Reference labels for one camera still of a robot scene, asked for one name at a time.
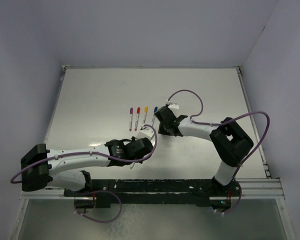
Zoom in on blue pen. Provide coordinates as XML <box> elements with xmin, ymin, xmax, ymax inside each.
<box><xmin>151</xmin><ymin>112</ymin><xmax>156</xmax><ymax>126</ymax></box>

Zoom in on yellow pen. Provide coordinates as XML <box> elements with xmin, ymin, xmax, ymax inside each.
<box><xmin>142</xmin><ymin>110</ymin><xmax>148</xmax><ymax>125</ymax></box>

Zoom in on red pen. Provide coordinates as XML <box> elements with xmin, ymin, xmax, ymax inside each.
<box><xmin>134</xmin><ymin>112</ymin><xmax>140</xmax><ymax>131</ymax></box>

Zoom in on purple pen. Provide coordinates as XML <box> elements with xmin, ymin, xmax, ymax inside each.
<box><xmin>129</xmin><ymin>114</ymin><xmax>133</xmax><ymax>132</ymax></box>

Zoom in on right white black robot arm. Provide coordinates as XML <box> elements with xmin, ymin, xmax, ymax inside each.
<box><xmin>154</xmin><ymin>105</ymin><xmax>254</xmax><ymax>196</ymax></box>

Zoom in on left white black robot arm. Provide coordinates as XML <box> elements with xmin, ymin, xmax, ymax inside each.
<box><xmin>20</xmin><ymin>137</ymin><xmax>154</xmax><ymax>196</ymax></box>

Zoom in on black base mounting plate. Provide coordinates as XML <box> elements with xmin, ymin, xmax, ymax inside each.
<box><xmin>63</xmin><ymin>179</ymin><xmax>241</xmax><ymax>208</ymax></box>

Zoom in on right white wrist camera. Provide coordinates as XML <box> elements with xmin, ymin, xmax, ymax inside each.
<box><xmin>165</xmin><ymin>100</ymin><xmax>180</xmax><ymax>110</ymax></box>

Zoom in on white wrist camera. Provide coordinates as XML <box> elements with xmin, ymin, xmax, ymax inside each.
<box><xmin>165</xmin><ymin>100</ymin><xmax>180</xmax><ymax>110</ymax></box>
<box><xmin>135</xmin><ymin>126</ymin><xmax>156</xmax><ymax>144</ymax></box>

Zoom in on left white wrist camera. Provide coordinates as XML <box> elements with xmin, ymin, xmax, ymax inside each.
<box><xmin>135</xmin><ymin>126</ymin><xmax>156</xmax><ymax>144</ymax></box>

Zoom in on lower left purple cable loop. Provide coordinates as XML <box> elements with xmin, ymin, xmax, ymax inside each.
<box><xmin>73</xmin><ymin>188</ymin><xmax>124</xmax><ymax>223</ymax></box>

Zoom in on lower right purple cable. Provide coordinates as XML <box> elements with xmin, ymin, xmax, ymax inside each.
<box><xmin>213</xmin><ymin>181</ymin><xmax>242</xmax><ymax>217</ymax></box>

